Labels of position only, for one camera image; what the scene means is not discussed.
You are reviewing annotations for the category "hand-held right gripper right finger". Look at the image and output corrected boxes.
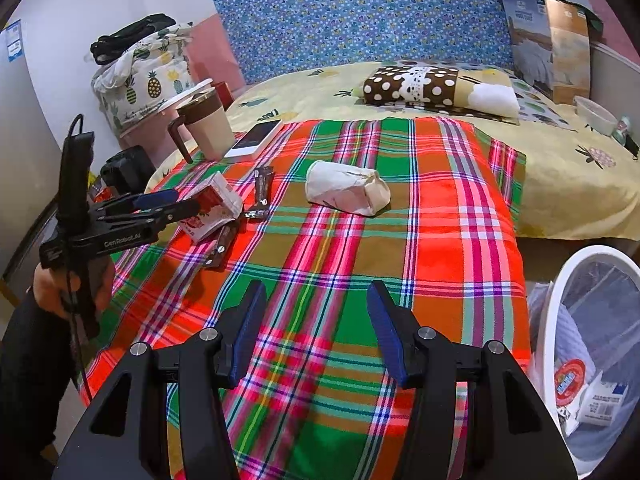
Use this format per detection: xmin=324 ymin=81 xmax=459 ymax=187
xmin=366 ymin=280 xmax=578 ymax=480

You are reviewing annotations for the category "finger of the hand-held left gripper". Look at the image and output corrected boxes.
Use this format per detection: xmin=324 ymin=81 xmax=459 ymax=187
xmin=95 ymin=189 xmax=178 ymax=216
xmin=95 ymin=200 xmax=201 ymax=228

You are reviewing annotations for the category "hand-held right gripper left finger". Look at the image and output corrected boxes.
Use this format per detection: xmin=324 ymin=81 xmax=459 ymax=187
xmin=57 ymin=279 xmax=268 ymax=480

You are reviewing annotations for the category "red white carton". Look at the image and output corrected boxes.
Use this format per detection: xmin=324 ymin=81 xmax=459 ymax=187
xmin=177 ymin=171 xmax=245 ymax=246

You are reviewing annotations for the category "white paper cup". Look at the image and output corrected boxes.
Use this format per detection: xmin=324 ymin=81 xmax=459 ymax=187
xmin=305 ymin=160 xmax=392 ymax=218

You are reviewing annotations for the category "white trash bin with liner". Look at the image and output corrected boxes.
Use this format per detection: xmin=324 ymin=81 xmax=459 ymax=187
xmin=525 ymin=260 xmax=640 ymax=480

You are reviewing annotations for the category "person's left forearm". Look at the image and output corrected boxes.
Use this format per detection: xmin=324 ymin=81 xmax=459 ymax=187
xmin=0 ymin=295 xmax=83 ymax=480

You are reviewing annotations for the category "person's left hand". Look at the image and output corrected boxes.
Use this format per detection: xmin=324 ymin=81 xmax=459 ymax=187
xmin=32 ymin=255 xmax=116 ymax=321

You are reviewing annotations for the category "black pouch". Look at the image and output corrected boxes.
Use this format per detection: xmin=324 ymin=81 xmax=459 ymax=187
xmin=100 ymin=145 xmax=156 ymax=196

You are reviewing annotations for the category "brown snack wrapper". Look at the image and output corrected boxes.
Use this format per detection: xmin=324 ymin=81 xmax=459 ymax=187
xmin=242 ymin=166 xmax=277 ymax=222
xmin=200 ymin=220 xmax=241 ymax=271

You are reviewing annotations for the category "grey refrigerator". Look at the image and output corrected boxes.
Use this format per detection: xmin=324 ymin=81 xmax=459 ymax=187
xmin=0 ymin=20 xmax=66 ymax=301

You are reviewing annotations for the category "red green plaid blanket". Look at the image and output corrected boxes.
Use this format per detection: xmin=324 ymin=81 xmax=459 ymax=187
xmin=77 ymin=116 xmax=532 ymax=480

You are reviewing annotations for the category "beige mug with brown lid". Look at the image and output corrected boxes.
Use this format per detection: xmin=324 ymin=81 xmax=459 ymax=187
xmin=167 ymin=86 xmax=236 ymax=163

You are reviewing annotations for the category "white flat box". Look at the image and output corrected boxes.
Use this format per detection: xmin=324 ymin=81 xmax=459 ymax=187
xmin=223 ymin=120 xmax=285 ymax=161

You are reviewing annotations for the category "pineapple print fabric bag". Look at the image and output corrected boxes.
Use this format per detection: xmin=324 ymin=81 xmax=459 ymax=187
xmin=91 ymin=22 xmax=201 ymax=133

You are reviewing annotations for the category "black clothing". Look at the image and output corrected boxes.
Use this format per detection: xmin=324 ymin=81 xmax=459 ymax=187
xmin=90 ymin=14 xmax=178 ymax=66

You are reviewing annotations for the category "pink board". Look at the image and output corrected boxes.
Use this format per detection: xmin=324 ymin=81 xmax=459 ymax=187
xmin=185 ymin=12 xmax=246 ymax=93

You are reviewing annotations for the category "round red printed lid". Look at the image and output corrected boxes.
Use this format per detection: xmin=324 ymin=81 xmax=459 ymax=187
xmin=554 ymin=357 xmax=587 ymax=408

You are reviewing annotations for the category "yellow pineapple print bedsheet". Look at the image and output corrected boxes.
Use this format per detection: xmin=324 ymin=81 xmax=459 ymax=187
xmin=145 ymin=60 xmax=640 ymax=241

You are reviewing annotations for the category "white printed carton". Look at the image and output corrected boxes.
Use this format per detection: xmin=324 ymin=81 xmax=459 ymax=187
xmin=575 ymin=370 xmax=628 ymax=428

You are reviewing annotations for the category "brown polka dot pillow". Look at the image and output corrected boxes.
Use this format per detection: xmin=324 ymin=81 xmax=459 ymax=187
xmin=362 ymin=62 xmax=521 ymax=121

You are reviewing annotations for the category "fruit print pillow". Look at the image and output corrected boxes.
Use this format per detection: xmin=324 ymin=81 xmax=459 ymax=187
xmin=510 ymin=77 xmax=576 ymax=128

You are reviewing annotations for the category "blue floral headboard cover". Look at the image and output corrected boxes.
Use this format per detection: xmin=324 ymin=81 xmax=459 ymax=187
xmin=207 ymin=0 xmax=543 ymax=86

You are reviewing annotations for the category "white plastic bowl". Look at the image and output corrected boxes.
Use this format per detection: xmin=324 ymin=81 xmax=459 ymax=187
xmin=574 ymin=95 xmax=618 ymax=136

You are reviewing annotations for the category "small green jar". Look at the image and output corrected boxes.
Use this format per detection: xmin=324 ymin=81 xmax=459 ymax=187
xmin=612 ymin=116 xmax=635 ymax=143

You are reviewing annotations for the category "cardboard packaging box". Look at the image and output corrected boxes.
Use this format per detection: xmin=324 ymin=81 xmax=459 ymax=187
xmin=490 ymin=0 xmax=606 ymax=106

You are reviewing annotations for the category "white cabinet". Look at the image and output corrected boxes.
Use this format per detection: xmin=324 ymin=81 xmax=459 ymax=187
xmin=590 ymin=40 xmax=640 ymax=111

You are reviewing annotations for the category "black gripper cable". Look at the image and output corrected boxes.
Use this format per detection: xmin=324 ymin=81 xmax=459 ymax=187
xmin=67 ymin=114 xmax=96 ymax=406

